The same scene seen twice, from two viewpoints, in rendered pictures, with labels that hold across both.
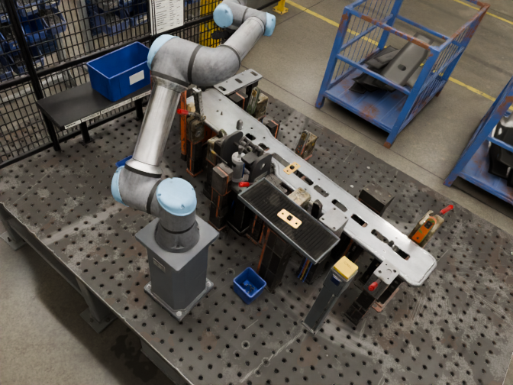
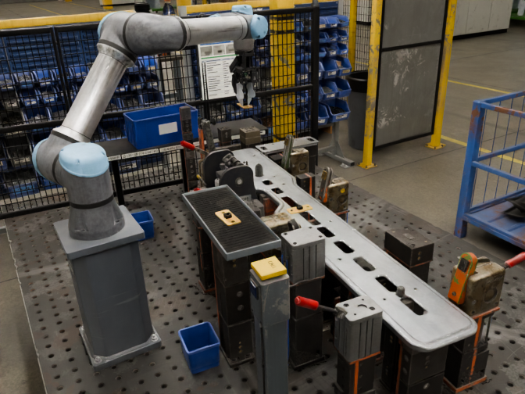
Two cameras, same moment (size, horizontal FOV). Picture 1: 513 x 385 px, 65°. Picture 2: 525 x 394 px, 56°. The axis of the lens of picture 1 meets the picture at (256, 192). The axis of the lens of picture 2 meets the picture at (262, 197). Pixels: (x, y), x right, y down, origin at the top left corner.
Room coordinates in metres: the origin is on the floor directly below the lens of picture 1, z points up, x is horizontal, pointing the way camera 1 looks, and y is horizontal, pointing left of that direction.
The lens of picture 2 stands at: (-0.05, -0.80, 1.75)
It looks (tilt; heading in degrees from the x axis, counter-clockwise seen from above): 25 degrees down; 31
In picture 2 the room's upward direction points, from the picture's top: 2 degrees counter-clockwise
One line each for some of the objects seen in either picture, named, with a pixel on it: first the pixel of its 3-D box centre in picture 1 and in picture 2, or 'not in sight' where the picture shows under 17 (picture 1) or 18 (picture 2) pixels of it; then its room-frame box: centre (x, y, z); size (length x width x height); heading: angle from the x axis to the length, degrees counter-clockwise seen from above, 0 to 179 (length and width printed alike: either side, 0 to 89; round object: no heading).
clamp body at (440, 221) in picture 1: (412, 244); (468, 324); (1.10, -0.72, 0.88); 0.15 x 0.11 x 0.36; 144
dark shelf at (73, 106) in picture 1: (134, 82); (172, 140); (1.65, 0.71, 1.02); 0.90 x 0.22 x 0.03; 144
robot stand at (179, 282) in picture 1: (179, 263); (109, 286); (0.76, 0.24, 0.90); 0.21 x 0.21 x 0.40; 61
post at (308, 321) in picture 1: (327, 299); (271, 351); (0.73, -0.34, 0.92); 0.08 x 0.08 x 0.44; 54
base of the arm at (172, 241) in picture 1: (177, 225); (94, 211); (0.76, 0.24, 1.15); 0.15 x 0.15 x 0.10
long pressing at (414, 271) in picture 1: (295, 170); (304, 212); (1.28, -0.15, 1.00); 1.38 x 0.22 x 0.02; 54
